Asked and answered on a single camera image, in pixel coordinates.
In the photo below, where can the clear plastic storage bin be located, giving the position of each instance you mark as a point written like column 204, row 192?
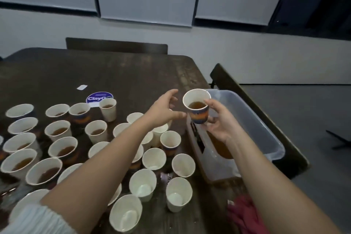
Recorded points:
column 258, row 127

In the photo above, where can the dark wooden chair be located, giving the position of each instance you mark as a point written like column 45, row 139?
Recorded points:
column 224, row 77
column 115, row 45

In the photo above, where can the white paper cup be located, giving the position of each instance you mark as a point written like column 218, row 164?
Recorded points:
column 160, row 132

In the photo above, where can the person's left forearm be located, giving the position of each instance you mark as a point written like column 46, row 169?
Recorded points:
column 93, row 181

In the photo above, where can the dark window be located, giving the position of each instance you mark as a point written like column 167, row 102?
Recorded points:
column 312, row 6

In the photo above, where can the orange blue patterned paper cup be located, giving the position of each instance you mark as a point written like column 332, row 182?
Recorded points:
column 196, row 109

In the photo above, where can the person's left hand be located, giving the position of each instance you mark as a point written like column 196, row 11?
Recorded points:
column 162, row 110

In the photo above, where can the round blue sticker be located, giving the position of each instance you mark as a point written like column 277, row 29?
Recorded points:
column 97, row 96

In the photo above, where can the person's right forearm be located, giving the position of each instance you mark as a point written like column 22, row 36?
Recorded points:
column 268, row 187

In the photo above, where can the small white paper label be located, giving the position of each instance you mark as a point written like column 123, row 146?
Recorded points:
column 82, row 87

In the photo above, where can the dark red cloth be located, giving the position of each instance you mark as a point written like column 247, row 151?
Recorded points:
column 247, row 217

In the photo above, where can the dark wooden table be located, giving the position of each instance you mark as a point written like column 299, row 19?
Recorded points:
column 120, row 72

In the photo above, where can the person's right hand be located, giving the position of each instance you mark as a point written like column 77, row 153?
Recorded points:
column 222, row 126

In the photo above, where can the group of paper cups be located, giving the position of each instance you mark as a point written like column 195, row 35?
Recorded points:
column 63, row 146

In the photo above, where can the round white side table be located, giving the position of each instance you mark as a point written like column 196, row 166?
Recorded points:
column 343, row 138

